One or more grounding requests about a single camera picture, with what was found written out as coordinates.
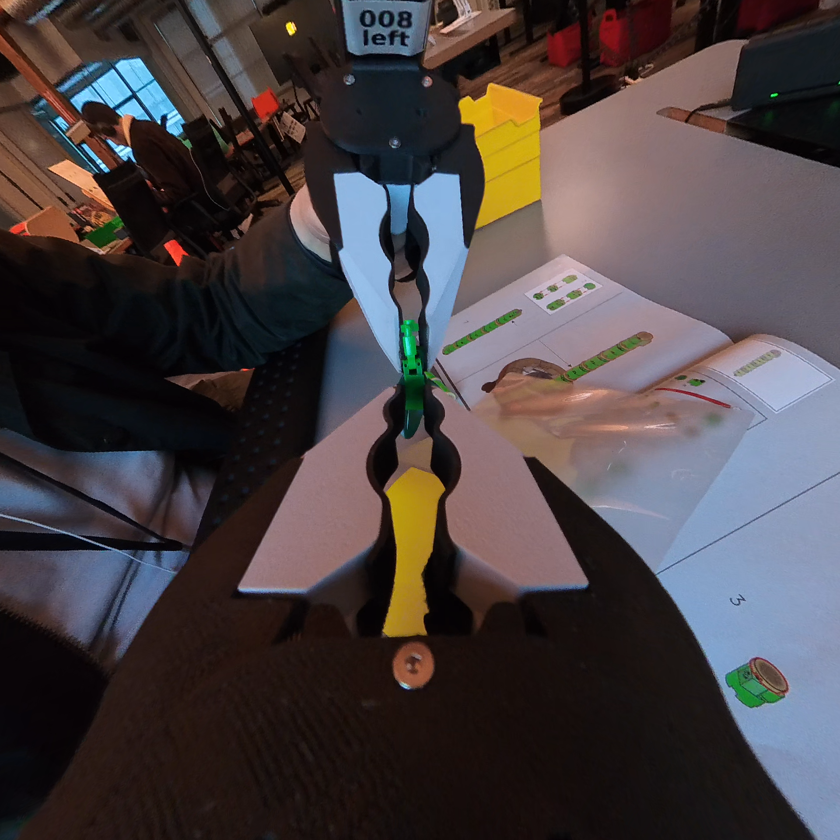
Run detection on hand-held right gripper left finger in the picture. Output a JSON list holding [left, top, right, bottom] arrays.
[[236, 386, 403, 637]]

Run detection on window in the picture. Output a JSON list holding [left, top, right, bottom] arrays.
[[49, 58, 165, 172]]

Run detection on black office chair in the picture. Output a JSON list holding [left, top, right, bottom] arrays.
[[92, 164, 173, 258]]

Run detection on person's grey pants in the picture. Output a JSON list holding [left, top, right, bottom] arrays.
[[0, 374, 257, 670]]

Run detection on background table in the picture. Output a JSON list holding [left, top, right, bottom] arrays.
[[427, 0, 519, 55]]

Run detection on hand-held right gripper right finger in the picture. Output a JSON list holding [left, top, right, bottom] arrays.
[[423, 384, 589, 637]]

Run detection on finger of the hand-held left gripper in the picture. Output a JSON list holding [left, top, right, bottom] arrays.
[[333, 174, 406, 365], [408, 172, 472, 365]]

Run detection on clear plastic bag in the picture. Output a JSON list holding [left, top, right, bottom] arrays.
[[472, 386, 756, 572]]

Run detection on grey desk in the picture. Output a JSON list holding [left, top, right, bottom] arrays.
[[315, 39, 840, 460]]

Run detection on yellow plastic bin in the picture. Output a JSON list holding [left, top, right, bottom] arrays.
[[457, 83, 544, 229]]

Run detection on dark device cable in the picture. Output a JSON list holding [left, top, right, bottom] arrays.
[[682, 97, 733, 126]]

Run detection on white instruction booklet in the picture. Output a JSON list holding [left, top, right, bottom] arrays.
[[433, 255, 840, 840]]

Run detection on black electronic device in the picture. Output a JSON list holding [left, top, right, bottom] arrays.
[[725, 16, 840, 165]]

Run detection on small yellow box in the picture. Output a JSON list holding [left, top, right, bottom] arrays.
[[382, 468, 447, 637]]

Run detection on person's left forearm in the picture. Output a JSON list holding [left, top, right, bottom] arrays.
[[0, 197, 355, 454]]

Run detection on black strap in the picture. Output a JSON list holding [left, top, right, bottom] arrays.
[[0, 530, 186, 553]]

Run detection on black round stand base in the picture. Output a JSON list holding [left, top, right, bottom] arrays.
[[560, 0, 622, 116]]

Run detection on green toy leaf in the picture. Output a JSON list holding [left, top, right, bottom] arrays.
[[400, 367, 429, 439]]

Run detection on red bag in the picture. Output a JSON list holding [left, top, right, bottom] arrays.
[[600, 7, 674, 68], [548, 13, 602, 68]]

